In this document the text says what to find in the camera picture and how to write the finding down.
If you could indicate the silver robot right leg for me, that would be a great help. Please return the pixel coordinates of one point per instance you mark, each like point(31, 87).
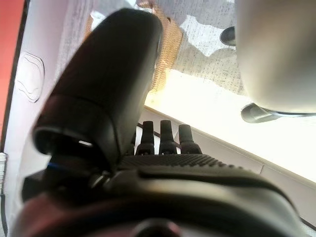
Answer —
point(228, 35)

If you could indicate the wicker laundry basket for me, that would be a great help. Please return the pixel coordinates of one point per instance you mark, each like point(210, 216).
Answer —
point(168, 49)

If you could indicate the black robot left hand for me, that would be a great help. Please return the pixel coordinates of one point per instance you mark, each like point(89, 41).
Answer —
point(106, 74)

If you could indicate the silver robot left leg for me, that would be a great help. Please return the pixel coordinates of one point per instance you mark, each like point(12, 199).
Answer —
point(276, 61)

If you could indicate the silver robot leg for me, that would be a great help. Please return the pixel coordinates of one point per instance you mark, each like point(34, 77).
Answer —
point(228, 35)
point(276, 61)

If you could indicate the black baseboard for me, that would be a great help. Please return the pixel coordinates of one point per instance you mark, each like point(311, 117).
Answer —
point(14, 74)

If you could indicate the white curtain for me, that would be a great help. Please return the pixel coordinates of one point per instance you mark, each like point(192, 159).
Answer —
point(2, 170)

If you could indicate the grey striped rug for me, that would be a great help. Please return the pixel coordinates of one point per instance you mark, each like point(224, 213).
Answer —
point(209, 66)

